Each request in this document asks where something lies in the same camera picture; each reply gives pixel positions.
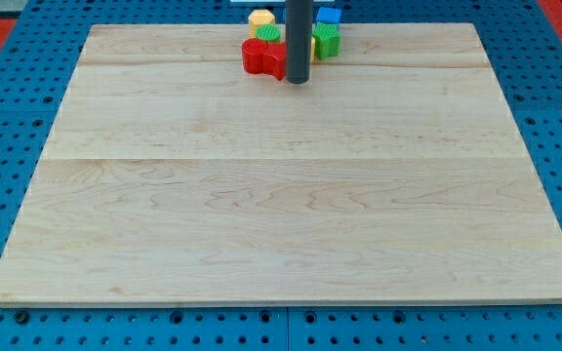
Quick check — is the red star block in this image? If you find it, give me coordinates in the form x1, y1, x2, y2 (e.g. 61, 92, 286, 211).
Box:
262, 42, 287, 80

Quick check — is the light wooden board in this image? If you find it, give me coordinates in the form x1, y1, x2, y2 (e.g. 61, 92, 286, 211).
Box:
0, 23, 562, 308

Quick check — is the green star block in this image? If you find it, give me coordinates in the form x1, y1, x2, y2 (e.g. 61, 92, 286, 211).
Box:
312, 22, 341, 60

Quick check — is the yellow block behind rod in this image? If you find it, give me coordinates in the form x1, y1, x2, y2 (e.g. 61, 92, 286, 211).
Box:
310, 36, 317, 63

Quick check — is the red cylinder block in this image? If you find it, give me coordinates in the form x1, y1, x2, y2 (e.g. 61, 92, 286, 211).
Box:
241, 38, 267, 74

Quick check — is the green cylinder block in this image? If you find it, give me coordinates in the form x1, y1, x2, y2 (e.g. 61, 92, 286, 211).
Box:
255, 23, 281, 43

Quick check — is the yellow hexagon block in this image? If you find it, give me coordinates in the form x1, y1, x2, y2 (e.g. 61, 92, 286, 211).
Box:
248, 9, 276, 37

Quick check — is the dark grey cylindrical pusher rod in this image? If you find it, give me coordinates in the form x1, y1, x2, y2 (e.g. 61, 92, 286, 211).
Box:
285, 0, 313, 84

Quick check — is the blue cube block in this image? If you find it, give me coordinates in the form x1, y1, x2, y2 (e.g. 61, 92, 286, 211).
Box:
316, 7, 341, 25

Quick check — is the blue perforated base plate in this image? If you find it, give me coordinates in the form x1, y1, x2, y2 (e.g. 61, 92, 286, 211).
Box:
0, 1, 562, 350

